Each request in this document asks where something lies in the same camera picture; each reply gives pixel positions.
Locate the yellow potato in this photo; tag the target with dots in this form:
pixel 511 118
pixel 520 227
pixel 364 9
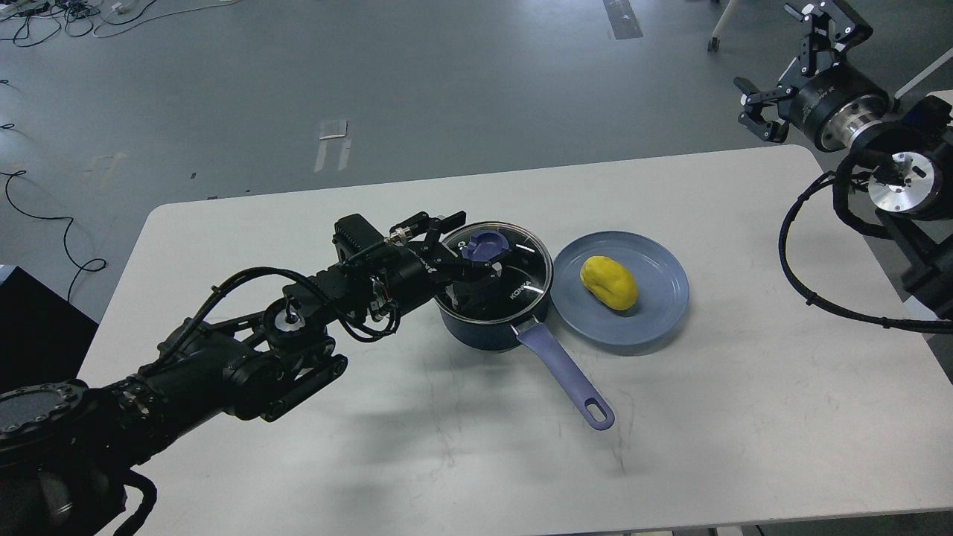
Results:
pixel 610 282

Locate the black box at left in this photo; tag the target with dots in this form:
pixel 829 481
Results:
pixel 44 339

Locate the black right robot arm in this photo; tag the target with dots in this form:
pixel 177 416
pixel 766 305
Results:
pixel 896 172

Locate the white chair legs with casters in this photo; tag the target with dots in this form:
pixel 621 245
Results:
pixel 718 31

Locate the glass pot lid blue knob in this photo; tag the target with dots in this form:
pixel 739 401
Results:
pixel 526 276

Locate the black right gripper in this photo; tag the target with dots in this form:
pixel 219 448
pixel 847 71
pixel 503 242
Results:
pixel 838 104

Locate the dark blue saucepan purple handle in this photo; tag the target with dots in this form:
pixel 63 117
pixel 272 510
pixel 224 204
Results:
pixel 529 330

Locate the blue round plate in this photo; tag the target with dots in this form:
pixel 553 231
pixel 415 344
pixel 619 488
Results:
pixel 663 285

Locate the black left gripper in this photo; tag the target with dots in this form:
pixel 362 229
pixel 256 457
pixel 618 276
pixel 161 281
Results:
pixel 405 278

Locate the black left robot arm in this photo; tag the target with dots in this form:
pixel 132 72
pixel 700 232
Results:
pixel 258 346

